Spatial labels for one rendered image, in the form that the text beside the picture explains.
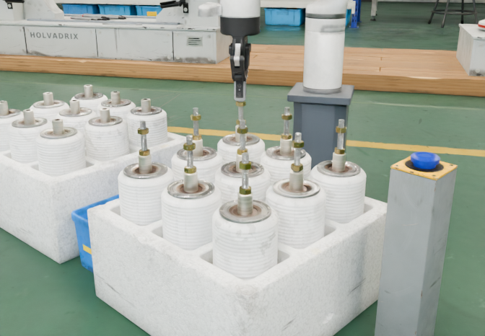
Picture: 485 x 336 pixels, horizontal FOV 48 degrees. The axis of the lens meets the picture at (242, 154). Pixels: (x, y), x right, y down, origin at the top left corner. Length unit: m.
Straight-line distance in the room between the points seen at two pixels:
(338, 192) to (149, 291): 0.35
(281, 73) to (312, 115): 1.49
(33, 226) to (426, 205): 0.81
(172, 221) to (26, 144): 0.52
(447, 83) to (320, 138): 1.51
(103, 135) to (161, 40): 1.82
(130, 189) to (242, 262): 0.25
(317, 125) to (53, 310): 0.69
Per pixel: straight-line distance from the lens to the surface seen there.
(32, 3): 3.56
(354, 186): 0.93
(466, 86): 2.75
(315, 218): 0.86
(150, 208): 0.93
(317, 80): 1.29
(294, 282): 0.81
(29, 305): 1.10
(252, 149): 1.06
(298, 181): 0.86
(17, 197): 1.28
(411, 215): 0.82
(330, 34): 1.27
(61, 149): 1.17
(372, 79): 2.73
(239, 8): 1.01
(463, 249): 1.30
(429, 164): 0.81
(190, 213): 0.83
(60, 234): 1.18
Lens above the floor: 0.59
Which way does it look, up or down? 19 degrees down
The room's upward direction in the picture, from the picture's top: straight up
